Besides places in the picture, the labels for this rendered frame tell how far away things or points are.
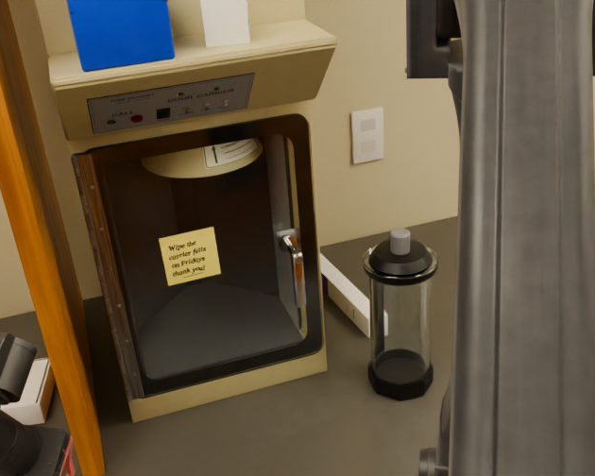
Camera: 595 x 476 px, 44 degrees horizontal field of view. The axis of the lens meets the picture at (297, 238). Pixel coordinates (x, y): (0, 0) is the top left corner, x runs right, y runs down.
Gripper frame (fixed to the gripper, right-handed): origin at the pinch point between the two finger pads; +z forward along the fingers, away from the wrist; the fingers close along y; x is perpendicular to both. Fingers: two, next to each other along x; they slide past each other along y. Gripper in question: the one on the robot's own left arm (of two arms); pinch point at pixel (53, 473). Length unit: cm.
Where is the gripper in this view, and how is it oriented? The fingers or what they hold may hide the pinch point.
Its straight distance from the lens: 99.3
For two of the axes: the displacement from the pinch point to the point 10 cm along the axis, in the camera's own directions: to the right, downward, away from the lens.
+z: 1.7, 5.3, 8.3
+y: -9.7, -0.4, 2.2
